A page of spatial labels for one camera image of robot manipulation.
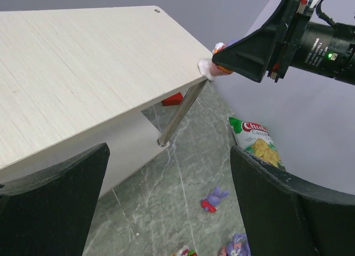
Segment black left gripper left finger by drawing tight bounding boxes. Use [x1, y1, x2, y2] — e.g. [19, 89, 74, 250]
[1, 143, 110, 255]

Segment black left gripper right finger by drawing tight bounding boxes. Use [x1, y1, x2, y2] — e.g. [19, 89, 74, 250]
[230, 146, 354, 255]

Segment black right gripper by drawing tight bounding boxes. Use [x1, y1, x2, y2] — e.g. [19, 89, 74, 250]
[212, 0, 354, 83]

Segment purple bunny with red bow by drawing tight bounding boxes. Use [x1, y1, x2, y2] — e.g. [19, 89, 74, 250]
[200, 186, 229, 213]

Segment white two-tier wooden shelf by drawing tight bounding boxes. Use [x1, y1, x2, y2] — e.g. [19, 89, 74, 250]
[1, 6, 211, 194]

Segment green chips bag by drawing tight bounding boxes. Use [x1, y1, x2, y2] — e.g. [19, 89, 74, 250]
[229, 117, 285, 170]

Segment red plastic block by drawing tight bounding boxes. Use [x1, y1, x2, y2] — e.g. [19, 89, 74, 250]
[161, 93, 184, 107]

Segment strawberry cake toy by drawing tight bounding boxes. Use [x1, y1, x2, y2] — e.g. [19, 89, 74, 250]
[171, 245, 198, 256]

